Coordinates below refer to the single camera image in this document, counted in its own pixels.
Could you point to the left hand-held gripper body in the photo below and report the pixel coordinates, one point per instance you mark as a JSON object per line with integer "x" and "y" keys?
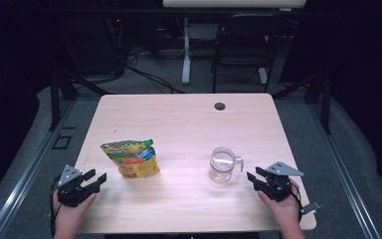
{"x": 71, "y": 192}

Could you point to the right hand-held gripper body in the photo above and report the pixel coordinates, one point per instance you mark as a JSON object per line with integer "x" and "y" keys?
{"x": 278, "y": 187}

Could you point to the clear glass jar with lid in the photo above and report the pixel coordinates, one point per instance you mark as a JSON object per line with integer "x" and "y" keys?
{"x": 220, "y": 172}

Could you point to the yellow spout pouch green cap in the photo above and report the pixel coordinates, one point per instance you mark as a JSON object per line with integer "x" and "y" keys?
{"x": 132, "y": 159}

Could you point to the person's left hand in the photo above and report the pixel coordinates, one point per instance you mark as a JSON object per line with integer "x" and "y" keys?
{"x": 68, "y": 215}

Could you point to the person's right hand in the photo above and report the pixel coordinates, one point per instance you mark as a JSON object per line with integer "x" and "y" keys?
{"x": 285, "y": 210}

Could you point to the grey tape strip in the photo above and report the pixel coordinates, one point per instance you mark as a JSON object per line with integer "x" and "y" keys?
{"x": 311, "y": 207}

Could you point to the black metal stand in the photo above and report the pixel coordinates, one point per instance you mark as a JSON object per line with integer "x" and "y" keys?
{"x": 326, "y": 109}
{"x": 54, "y": 106}

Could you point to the black table grommet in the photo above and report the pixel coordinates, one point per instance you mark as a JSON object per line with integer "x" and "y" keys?
{"x": 220, "y": 106}

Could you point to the short white desk foot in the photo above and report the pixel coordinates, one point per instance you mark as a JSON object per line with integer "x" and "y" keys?
{"x": 263, "y": 75}

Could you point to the dark cabinet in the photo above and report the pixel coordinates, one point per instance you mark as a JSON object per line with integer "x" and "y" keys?
{"x": 93, "y": 49}

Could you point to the black folding chair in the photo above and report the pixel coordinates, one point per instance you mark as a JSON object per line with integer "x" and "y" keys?
{"x": 242, "y": 46}

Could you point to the tall white desk leg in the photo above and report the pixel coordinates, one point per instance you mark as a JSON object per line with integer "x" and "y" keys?
{"x": 186, "y": 66}

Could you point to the white background desk top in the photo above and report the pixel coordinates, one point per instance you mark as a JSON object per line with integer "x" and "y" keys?
{"x": 232, "y": 3}

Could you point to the aluminium floor rail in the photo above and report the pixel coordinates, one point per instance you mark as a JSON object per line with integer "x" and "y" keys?
{"x": 351, "y": 195}
{"x": 20, "y": 192}

